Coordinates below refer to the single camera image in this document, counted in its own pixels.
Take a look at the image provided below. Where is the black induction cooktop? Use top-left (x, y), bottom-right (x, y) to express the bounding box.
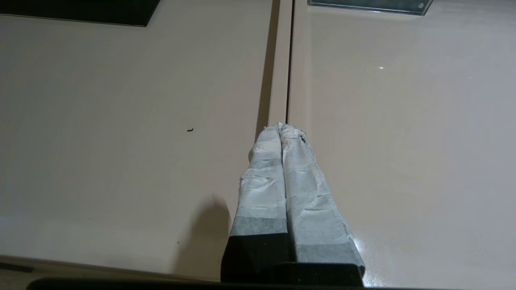
top-left (0, 0), bottom-right (161, 27)

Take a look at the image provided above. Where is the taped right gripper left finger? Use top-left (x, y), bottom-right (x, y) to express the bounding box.
top-left (221, 125), bottom-right (291, 282)

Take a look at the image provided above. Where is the clear acrylic sign holder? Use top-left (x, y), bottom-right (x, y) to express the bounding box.
top-left (308, 0), bottom-right (434, 16)

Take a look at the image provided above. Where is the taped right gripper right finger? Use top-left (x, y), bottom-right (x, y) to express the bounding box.
top-left (278, 123), bottom-right (365, 276)

